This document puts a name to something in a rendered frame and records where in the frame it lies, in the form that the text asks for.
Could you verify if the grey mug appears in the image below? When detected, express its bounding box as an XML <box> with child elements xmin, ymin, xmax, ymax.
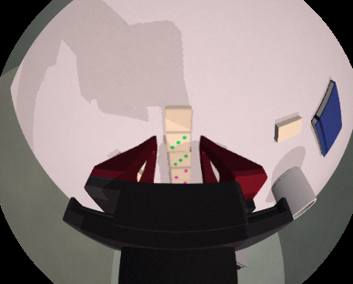
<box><xmin>271</xmin><ymin>167</ymin><xmax>317</xmax><ymax>219</ymax></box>

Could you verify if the blue notebook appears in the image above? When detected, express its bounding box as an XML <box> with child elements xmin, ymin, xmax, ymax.
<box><xmin>311</xmin><ymin>79</ymin><xmax>342</xmax><ymax>157</ymax></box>

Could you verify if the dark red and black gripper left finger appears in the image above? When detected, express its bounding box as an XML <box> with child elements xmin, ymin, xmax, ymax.
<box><xmin>90</xmin><ymin>136</ymin><xmax>157</xmax><ymax>183</ymax></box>

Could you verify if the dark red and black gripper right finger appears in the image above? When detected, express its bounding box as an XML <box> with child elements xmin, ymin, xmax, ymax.
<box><xmin>199</xmin><ymin>136</ymin><xmax>267</xmax><ymax>200</ymax></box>

